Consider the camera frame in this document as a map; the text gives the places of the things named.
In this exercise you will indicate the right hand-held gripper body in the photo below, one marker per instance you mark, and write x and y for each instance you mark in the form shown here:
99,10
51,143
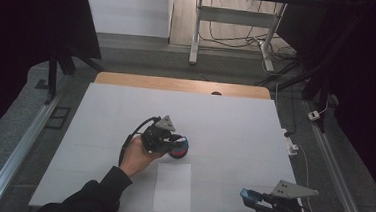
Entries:
280,209

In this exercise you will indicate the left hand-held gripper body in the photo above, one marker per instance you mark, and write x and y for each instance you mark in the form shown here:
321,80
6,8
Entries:
155,137

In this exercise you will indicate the blue stamp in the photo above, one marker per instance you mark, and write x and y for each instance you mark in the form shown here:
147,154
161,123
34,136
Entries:
248,194

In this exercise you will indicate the round red ink pad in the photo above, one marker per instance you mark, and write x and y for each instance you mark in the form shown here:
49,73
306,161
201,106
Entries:
181,150

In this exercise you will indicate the person's left hand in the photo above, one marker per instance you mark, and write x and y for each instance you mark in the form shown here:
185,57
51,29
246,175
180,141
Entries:
139,157

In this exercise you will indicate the white paper sheet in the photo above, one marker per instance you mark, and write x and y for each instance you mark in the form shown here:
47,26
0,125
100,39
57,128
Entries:
172,188

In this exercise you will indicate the white table cover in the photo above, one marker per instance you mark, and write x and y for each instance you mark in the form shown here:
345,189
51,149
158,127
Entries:
208,114

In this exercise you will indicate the wooden table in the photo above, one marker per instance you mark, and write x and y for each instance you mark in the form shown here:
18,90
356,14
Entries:
164,83

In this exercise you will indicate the small white adapter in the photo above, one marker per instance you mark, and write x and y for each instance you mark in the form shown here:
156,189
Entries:
314,115

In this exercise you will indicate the black floor plate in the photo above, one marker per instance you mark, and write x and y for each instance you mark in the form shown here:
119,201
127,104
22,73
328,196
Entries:
58,117

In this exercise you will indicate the black metal stand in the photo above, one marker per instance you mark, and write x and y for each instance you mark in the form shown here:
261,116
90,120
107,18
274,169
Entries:
314,81
51,76

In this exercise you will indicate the black curtain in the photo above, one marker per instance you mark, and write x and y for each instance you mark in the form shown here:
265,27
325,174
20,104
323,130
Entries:
20,40
368,82

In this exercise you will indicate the aluminium rail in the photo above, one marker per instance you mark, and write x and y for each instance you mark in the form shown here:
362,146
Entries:
15,157
337,180

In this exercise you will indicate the white desk frame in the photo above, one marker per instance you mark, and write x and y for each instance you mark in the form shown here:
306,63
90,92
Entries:
196,29

